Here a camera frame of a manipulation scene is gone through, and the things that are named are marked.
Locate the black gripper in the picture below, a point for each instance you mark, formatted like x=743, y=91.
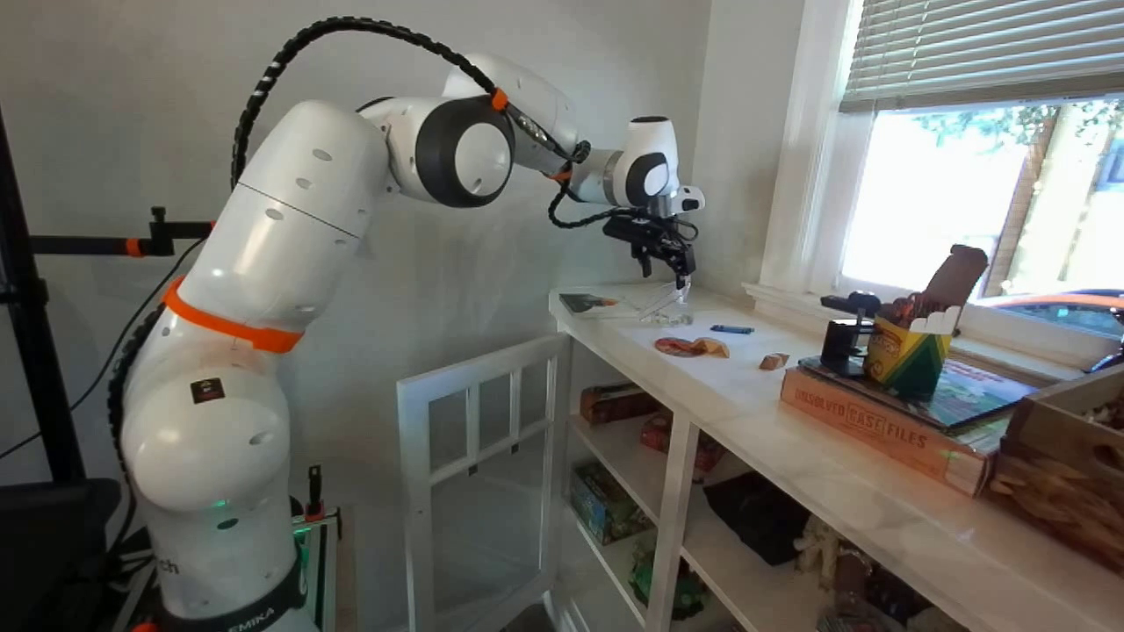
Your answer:
x=664, y=240

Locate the clear plastic bag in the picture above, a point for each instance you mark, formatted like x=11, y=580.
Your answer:
x=654, y=303

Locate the blue crayon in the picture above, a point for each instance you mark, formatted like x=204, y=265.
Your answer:
x=721, y=327

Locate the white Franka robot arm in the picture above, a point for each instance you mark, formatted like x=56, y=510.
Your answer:
x=204, y=421

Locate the small wooden triangle block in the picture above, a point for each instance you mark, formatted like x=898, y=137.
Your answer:
x=772, y=363

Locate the books on middle shelf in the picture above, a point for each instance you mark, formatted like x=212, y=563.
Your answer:
x=604, y=404

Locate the white shelf unit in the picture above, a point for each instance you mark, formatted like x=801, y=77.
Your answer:
x=972, y=560

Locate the black bag on shelf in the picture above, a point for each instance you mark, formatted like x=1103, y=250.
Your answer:
x=759, y=514

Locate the crayon box yellow green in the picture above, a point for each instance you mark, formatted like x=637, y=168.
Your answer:
x=916, y=332

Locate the window blind left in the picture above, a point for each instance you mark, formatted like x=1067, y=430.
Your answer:
x=925, y=55

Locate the wooden box with book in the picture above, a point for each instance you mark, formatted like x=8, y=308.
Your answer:
x=945, y=436

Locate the wooden crate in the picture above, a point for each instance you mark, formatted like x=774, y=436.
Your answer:
x=1063, y=464

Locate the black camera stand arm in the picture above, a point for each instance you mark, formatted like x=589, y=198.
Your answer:
x=22, y=292

